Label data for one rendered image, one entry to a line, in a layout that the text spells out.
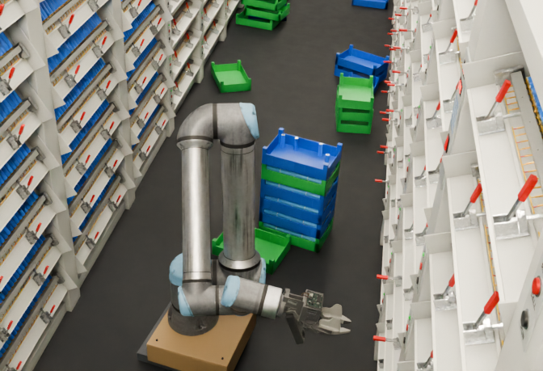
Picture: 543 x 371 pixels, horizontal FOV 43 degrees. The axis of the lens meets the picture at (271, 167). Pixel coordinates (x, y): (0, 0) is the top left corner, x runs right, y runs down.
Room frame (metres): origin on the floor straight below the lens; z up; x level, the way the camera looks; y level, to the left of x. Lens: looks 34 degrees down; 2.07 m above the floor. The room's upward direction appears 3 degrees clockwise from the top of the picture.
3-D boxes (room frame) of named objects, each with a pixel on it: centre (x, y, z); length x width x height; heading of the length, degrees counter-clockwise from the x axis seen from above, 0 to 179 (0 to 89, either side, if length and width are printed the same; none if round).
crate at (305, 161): (2.59, -0.13, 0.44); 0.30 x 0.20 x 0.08; 69
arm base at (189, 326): (1.85, 0.26, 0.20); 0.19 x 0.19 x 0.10
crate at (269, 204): (2.59, -0.13, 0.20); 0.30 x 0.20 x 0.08; 69
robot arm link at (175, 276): (1.85, 0.26, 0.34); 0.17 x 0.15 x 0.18; 96
